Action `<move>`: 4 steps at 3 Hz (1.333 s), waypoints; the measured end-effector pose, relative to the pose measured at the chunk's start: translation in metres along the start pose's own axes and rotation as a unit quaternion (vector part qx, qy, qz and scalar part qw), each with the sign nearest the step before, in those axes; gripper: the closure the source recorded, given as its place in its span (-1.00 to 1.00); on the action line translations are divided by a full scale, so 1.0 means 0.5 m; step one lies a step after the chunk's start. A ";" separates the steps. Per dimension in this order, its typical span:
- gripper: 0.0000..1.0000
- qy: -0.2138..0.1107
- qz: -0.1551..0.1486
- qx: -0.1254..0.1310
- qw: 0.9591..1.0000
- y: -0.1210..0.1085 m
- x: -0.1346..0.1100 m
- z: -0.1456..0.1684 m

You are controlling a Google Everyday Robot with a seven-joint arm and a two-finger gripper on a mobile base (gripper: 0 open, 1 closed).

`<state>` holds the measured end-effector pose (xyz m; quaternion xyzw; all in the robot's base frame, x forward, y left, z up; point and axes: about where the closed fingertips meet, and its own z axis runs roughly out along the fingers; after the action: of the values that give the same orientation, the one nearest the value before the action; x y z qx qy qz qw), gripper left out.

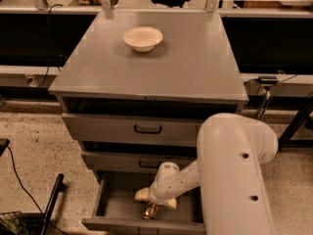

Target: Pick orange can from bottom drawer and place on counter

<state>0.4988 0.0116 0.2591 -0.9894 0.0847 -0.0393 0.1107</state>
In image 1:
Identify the black power adapter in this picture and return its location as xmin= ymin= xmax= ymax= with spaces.
xmin=257 ymin=76 xmax=279 ymax=84

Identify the top grey drawer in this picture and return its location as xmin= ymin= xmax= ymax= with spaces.
xmin=62 ymin=114 xmax=202 ymax=147

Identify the grey drawer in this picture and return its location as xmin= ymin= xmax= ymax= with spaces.
xmin=82 ymin=171 xmax=206 ymax=235
xmin=81 ymin=151 xmax=195 ymax=173
xmin=62 ymin=114 xmax=202 ymax=147

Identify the middle grey drawer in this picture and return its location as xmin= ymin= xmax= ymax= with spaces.
xmin=81 ymin=151 xmax=195 ymax=173

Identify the white bowl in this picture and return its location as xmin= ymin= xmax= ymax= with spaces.
xmin=123 ymin=26 xmax=163 ymax=52

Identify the black middle drawer handle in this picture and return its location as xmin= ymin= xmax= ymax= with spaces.
xmin=138 ymin=161 xmax=160 ymax=168

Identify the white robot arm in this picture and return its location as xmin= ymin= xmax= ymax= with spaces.
xmin=135 ymin=113 xmax=278 ymax=235

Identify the black cable on floor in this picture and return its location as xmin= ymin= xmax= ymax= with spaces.
xmin=6 ymin=145 xmax=67 ymax=235

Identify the black frame leg right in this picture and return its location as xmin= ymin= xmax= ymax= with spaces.
xmin=279 ymin=96 xmax=313 ymax=152

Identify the black stand leg left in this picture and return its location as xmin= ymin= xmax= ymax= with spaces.
xmin=38 ymin=173 xmax=65 ymax=235

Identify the grey drawer cabinet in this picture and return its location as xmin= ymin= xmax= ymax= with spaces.
xmin=49 ymin=10 xmax=248 ymax=158

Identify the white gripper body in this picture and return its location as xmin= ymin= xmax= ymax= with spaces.
xmin=149 ymin=188 xmax=175 ymax=205

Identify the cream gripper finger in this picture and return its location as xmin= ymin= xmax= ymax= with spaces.
xmin=160 ymin=198 xmax=177 ymax=210
xmin=135 ymin=187 xmax=150 ymax=201

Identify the wire basket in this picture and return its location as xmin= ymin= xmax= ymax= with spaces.
xmin=0 ymin=211 xmax=28 ymax=235

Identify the black drawer handle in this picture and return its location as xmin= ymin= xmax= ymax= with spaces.
xmin=133 ymin=124 xmax=162 ymax=135
xmin=138 ymin=161 xmax=160 ymax=168

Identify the black top drawer handle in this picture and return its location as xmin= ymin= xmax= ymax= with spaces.
xmin=133 ymin=124 xmax=162 ymax=135

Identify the bottom grey drawer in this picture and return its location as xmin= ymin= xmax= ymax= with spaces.
xmin=82 ymin=171 xmax=206 ymax=235

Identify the orange can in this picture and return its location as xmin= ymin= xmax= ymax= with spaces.
xmin=142 ymin=201 xmax=158 ymax=220

